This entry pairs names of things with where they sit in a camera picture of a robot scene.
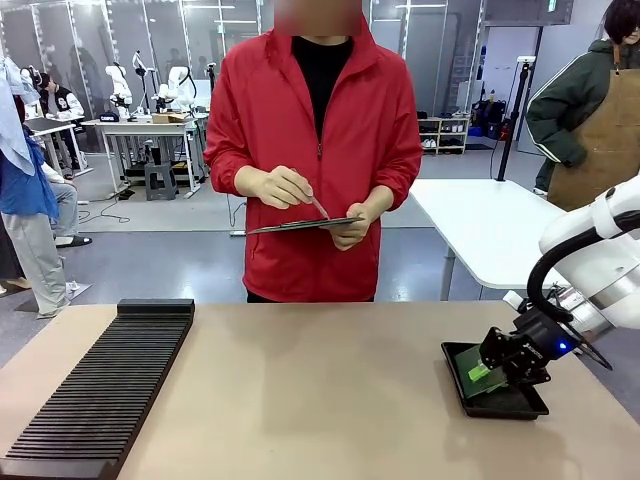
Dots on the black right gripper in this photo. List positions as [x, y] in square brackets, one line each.
[542, 337]

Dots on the green PCB board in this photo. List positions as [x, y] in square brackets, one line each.
[492, 387]

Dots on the grey stylus pen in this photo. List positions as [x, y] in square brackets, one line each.
[317, 205]

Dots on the dark grey tablet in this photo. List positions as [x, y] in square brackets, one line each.
[300, 226]

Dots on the person's left forearm red sleeve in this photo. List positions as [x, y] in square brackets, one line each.
[397, 180]

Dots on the person's right forearm red sleeve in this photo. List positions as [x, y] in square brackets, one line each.
[227, 175]

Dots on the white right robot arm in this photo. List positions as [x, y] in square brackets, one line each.
[600, 280]

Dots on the dark grey slotted PCB rack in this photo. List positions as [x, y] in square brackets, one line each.
[100, 380]

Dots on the person's left hand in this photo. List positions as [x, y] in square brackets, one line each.
[357, 227]

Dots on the person's right hand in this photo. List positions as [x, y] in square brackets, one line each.
[272, 187]

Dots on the black plastic tray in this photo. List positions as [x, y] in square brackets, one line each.
[505, 405]

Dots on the white side table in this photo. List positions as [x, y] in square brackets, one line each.
[475, 225]

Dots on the wooden shoe shelf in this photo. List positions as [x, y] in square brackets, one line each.
[445, 135]

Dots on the black stand pole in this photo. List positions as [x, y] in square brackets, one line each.
[510, 125]

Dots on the person in brown apron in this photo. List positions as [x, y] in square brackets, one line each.
[600, 125]

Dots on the person in red jacket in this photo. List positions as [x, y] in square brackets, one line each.
[290, 125]

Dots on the grey plastic stool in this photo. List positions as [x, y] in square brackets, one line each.
[161, 180]

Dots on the cardboard box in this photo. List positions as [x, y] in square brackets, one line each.
[169, 118]

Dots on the white background workbench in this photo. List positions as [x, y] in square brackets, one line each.
[150, 127]

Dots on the seated person grey trousers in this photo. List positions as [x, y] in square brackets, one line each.
[67, 210]

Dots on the seated person in black jacket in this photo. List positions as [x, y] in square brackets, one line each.
[62, 105]

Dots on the dark top background desk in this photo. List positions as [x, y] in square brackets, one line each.
[50, 125]

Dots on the person in blue shirt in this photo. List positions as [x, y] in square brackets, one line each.
[20, 185]

